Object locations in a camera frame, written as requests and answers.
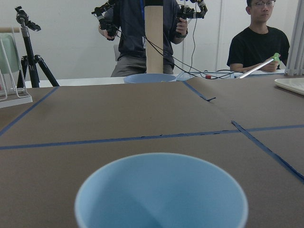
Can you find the white bear tray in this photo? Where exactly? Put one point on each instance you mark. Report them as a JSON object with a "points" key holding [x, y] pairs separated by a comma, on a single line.
{"points": [[295, 85]]}

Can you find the black tripod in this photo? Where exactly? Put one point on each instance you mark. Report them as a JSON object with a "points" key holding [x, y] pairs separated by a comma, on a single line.
{"points": [[30, 60]]}

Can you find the standing operator person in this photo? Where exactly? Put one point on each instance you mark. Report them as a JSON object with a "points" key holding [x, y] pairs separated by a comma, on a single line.
{"points": [[129, 17]]}

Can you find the blue bowl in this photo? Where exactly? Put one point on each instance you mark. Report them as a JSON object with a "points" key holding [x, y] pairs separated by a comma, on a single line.
{"points": [[149, 78]]}

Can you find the white wire cup rack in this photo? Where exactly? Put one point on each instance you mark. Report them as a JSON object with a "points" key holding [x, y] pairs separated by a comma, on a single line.
{"points": [[12, 84]]}

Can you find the light blue plastic cup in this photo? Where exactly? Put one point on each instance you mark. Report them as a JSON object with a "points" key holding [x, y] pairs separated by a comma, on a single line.
{"points": [[161, 190]]}

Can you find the aluminium frame post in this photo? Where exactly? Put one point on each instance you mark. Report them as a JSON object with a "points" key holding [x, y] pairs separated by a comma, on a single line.
{"points": [[295, 63]]}

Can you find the seated person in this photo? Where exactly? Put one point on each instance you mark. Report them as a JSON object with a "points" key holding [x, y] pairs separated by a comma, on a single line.
{"points": [[258, 42]]}

